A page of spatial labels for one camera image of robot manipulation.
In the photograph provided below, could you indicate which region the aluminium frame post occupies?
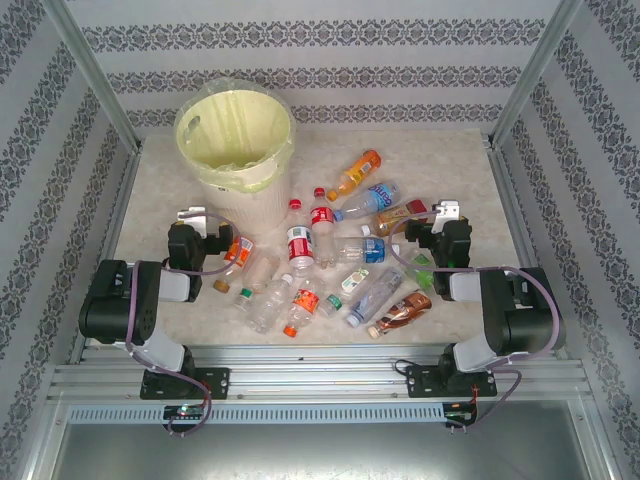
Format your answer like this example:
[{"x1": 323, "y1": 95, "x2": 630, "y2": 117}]
[
  {"x1": 39, "y1": 0, "x2": 144, "y2": 151},
  {"x1": 487, "y1": 0, "x2": 586, "y2": 149}
]

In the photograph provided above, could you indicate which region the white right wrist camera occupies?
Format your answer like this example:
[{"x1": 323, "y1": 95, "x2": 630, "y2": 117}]
[{"x1": 432, "y1": 199, "x2": 462, "y2": 221}]

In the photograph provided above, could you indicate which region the aluminium mounting rail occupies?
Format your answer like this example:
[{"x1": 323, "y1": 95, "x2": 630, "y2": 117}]
[{"x1": 47, "y1": 342, "x2": 586, "y2": 406}]

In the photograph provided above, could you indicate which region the orange juice bottle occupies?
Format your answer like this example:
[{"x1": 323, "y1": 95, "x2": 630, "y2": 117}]
[{"x1": 327, "y1": 148, "x2": 383, "y2": 202}]

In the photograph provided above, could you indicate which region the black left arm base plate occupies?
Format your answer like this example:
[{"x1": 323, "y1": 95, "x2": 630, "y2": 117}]
[{"x1": 139, "y1": 367, "x2": 231, "y2": 401}]

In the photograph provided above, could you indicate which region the cream plastic waste bin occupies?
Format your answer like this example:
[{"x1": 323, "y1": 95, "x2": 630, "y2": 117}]
[{"x1": 173, "y1": 78, "x2": 297, "y2": 236}]

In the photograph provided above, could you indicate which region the amber tea bottle red label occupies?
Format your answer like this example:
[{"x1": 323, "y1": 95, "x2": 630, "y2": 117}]
[{"x1": 360, "y1": 198, "x2": 429, "y2": 238}]

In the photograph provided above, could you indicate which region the orange-label bottle orange cap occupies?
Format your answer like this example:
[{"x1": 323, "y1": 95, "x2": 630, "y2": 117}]
[{"x1": 282, "y1": 277, "x2": 326, "y2": 337}]

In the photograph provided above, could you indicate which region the clear bottle white cap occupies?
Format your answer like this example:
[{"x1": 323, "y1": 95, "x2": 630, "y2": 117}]
[{"x1": 245, "y1": 272, "x2": 295, "y2": 335}]

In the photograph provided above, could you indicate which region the small circuit board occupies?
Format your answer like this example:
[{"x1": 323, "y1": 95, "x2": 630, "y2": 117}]
[
  {"x1": 444, "y1": 402, "x2": 479, "y2": 424},
  {"x1": 163, "y1": 405, "x2": 206, "y2": 420}
]

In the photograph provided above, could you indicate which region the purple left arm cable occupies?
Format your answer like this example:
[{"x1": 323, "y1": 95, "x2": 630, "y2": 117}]
[{"x1": 124, "y1": 212, "x2": 244, "y2": 435}]

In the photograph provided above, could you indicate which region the clear bottle purple print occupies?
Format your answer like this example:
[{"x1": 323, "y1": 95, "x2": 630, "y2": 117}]
[{"x1": 346, "y1": 266, "x2": 405, "y2": 329}]

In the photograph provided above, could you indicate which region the clear water bottle blue cap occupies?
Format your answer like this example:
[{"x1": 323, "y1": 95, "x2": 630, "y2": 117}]
[{"x1": 332, "y1": 179, "x2": 401, "y2": 222}]

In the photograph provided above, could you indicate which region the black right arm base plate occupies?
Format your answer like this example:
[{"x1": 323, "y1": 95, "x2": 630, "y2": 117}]
[{"x1": 404, "y1": 364, "x2": 499, "y2": 399}]

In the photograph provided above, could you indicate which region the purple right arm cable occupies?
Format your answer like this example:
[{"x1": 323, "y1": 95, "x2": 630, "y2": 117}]
[{"x1": 389, "y1": 209, "x2": 560, "y2": 434}]

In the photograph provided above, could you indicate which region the grey slotted cable duct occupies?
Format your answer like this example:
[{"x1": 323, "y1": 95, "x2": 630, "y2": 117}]
[{"x1": 67, "y1": 403, "x2": 446, "y2": 425}]

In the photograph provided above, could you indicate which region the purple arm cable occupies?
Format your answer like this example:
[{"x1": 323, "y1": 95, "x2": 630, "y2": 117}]
[
  {"x1": 389, "y1": 209, "x2": 560, "y2": 434},
  {"x1": 124, "y1": 212, "x2": 244, "y2": 435}
]

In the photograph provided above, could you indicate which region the red-cap bottle red white label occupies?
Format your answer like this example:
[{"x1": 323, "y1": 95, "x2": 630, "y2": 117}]
[{"x1": 285, "y1": 197, "x2": 316, "y2": 279}]

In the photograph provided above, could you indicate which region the grey metal panel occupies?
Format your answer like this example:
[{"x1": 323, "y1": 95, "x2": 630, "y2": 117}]
[{"x1": 47, "y1": 399, "x2": 616, "y2": 480}]

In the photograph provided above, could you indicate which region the brown coffee drink bottle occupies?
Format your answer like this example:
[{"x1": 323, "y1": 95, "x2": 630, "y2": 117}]
[{"x1": 367, "y1": 291, "x2": 433, "y2": 340}]

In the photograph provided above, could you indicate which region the clear bottle green cap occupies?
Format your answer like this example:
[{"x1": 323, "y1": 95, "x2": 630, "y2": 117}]
[{"x1": 234, "y1": 254, "x2": 281, "y2": 309}]

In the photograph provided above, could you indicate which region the orange-label bottle brown cap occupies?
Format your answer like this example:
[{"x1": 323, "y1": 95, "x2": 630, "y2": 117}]
[{"x1": 212, "y1": 234, "x2": 256, "y2": 294}]

